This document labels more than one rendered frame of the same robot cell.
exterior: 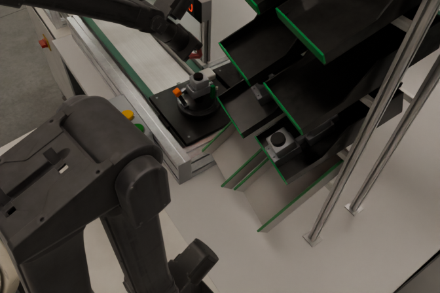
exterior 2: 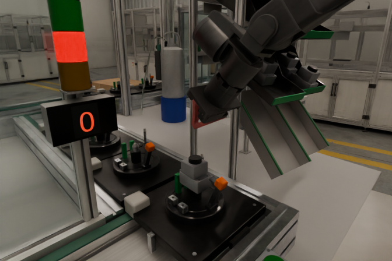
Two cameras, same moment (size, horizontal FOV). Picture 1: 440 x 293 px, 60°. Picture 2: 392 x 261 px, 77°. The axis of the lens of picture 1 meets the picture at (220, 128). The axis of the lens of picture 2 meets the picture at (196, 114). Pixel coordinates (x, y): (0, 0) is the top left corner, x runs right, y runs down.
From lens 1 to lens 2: 1.20 m
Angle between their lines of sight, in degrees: 82
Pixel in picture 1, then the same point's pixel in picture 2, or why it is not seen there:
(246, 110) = (277, 92)
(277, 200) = (300, 134)
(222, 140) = (265, 158)
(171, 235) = (356, 239)
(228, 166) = (283, 162)
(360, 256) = not seen: hidden behind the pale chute
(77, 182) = not seen: outside the picture
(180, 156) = (283, 214)
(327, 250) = not seen: hidden behind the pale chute
